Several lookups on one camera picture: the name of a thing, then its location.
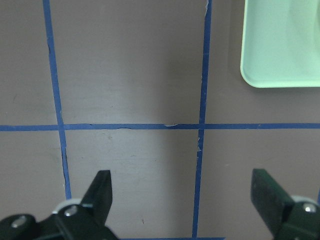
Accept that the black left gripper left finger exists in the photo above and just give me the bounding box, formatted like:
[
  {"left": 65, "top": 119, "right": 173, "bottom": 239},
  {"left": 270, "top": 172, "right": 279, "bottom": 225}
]
[{"left": 80, "top": 170, "right": 113, "bottom": 225}]

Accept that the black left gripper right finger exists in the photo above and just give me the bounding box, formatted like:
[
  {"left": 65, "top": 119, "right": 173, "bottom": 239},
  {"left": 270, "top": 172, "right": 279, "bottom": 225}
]
[{"left": 250, "top": 168, "right": 295, "bottom": 235}]

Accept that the light green plastic tray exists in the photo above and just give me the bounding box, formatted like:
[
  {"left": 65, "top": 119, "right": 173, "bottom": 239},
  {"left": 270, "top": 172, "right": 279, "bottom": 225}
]
[{"left": 240, "top": 0, "right": 320, "bottom": 88}]

